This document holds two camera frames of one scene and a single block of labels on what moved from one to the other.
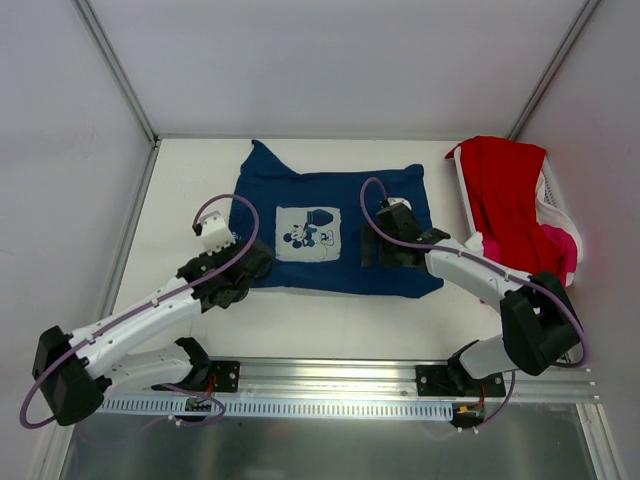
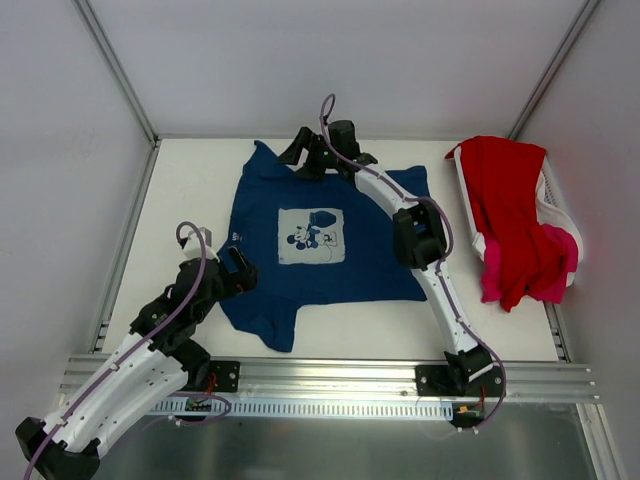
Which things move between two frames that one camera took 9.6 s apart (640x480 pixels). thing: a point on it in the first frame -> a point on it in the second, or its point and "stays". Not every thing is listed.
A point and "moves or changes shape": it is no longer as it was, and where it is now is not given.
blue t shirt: [312, 222] moves or changes shape
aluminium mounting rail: [381, 380] stays
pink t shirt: [565, 239] stays
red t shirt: [503, 176] stays
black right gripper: [373, 245] -> [310, 157]
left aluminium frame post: [119, 72] stays
